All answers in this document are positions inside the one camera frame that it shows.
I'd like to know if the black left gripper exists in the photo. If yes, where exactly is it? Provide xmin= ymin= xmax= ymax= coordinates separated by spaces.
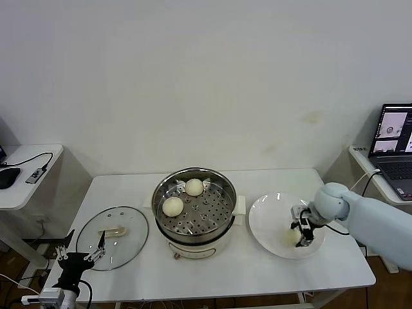
xmin=53 ymin=229 xmax=107 ymax=289

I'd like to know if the steel steamer basket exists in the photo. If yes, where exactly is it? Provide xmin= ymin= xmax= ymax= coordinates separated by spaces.
xmin=143 ymin=166 xmax=247 ymax=241

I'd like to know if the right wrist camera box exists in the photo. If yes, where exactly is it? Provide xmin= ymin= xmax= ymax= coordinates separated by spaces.
xmin=290 ymin=205 xmax=305 ymax=223

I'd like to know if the grey open laptop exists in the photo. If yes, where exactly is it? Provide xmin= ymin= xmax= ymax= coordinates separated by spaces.
xmin=368 ymin=102 xmax=412 ymax=202

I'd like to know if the black computer mouse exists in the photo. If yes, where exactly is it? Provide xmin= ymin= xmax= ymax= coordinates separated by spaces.
xmin=0 ymin=167 xmax=21 ymax=190

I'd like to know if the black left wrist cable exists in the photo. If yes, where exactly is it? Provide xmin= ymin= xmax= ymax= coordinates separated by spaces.
xmin=79 ymin=279 xmax=94 ymax=305

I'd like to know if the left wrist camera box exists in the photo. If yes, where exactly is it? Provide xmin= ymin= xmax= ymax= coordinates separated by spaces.
xmin=21 ymin=288 xmax=65 ymax=305

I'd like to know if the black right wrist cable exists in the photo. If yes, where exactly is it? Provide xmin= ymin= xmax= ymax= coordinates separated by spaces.
xmin=323 ymin=221 xmax=350 ymax=236

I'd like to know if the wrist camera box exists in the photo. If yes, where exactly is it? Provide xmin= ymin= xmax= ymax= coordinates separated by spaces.
xmin=290 ymin=205 xmax=305 ymax=223
xmin=21 ymin=288 xmax=65 ymax=305

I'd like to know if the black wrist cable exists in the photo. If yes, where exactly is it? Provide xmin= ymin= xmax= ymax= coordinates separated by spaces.
xmin=323 ymin=221 xmax=350 ymax=236
xmin=79 ymin=279 xmax=94 ymax=305

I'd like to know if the grey usb hub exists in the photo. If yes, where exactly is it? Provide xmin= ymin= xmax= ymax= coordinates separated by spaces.
xmin=25 ymin=167 xmax=46 ymax=185

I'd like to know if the white floor cable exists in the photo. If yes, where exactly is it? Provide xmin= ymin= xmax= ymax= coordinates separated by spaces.
xmin=0 ymin=273 xmax=41 ymax=294

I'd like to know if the cream electric cooker base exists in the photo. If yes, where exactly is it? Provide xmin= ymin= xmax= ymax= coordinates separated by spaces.
xmin=155 ymin=205 xmax=247 ymax=261

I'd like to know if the round glass lid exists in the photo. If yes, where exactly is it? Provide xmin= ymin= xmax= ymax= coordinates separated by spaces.
xmin=76 ymin=205 xmax=150 ymax=271

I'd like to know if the black laptop power cable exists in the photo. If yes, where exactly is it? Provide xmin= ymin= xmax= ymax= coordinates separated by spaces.
xmin=360 ymin=171 xmax=383 ymax=198

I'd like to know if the white side table with mouse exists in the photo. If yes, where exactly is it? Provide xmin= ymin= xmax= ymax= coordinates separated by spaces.
xmin=0 ymin=144 xmax=64 ymax=268

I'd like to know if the white laptop cable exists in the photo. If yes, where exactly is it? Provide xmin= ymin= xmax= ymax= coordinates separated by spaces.
xmin=350 ymin=170 xmax=379 ymax=194

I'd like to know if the white steamed baozi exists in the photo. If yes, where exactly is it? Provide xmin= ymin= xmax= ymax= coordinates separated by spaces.
xmin=280 ymin=227 xmax=303 ymax=248
xmin=162 ymin=196 xmax=185 ymax=217
xmin=185 ymin=178 xmax=205 ymax=196

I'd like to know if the white round plate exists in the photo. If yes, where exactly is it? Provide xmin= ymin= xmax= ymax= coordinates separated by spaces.
xmin=248 ymin=192 xmax=326 ymax=260

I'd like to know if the black hub cable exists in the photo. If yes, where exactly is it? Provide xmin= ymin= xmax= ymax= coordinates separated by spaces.
xmin=0 ymin=151 xmax=54 ymax=170

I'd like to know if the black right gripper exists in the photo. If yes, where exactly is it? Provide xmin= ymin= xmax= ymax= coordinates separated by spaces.
xmin=289 ymin=209 xmax=318 ymax=248

